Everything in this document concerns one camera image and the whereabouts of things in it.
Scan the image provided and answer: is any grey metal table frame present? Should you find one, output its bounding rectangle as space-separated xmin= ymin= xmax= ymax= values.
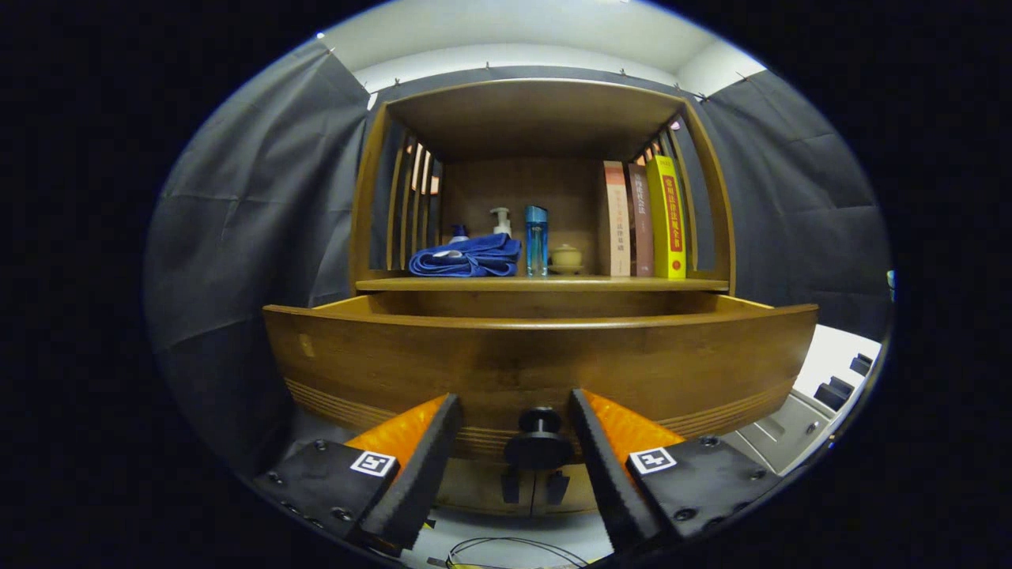
xmin=723 ymin=387 xmax=847 ymax=477

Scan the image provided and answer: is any blue glass bottle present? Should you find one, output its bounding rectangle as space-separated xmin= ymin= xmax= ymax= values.
xmin=525 ymin=205 xmax=549 ymax=277

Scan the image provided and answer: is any wooden countertop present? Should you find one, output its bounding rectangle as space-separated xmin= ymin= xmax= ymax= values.
xmin=356 ymin=274 xmax=730 ymax=293

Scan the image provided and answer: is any brown book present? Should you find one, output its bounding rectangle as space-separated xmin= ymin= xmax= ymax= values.
xmin=628 ymin=164 xmax=655 ymax=277

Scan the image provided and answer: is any yellow book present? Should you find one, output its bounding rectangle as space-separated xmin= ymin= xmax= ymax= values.
xmin=646 ymin=155 xmax=687 ymax=280

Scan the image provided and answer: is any beige book with orange band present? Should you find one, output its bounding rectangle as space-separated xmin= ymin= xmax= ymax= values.
xmin=599 ymin=161 xmax=632 ymax=277

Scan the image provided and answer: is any brown wooden cabinet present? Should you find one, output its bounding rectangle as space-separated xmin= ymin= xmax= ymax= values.
xmin=262 ymin=77 xmax=820 ymax=518

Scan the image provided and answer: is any brown wooden drawer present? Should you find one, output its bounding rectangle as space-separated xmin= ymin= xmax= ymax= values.
xmin=262 ymin=292 xmax=820 ymax=463

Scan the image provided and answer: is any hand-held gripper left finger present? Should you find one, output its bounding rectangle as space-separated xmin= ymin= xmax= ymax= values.
xmin=251 ymin=393 xmax=464 ymax=554

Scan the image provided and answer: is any folded blue towel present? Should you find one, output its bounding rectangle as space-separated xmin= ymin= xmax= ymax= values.
xmin=408 ymin=233 xmax=523 ymax=278

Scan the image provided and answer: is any wooden cabinet door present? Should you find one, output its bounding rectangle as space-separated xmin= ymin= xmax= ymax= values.
xmin=531 ymin=466 xmax=602 ymax=514
xmin=433 ymin=458 xmax=534 ymax=518

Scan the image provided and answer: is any black round drawer knob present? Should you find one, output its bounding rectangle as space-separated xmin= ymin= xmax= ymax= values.
xmin=504 ymin=407 xmax=576 ymax=473

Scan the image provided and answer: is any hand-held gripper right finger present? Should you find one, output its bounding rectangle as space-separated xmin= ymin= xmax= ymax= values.
xmin=569 ymin=388 xmax=784 ymax=554

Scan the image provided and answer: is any thin black floor cable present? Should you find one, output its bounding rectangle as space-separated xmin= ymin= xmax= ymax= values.
xmin=444 ymin=537 xmax=590 ymax=569

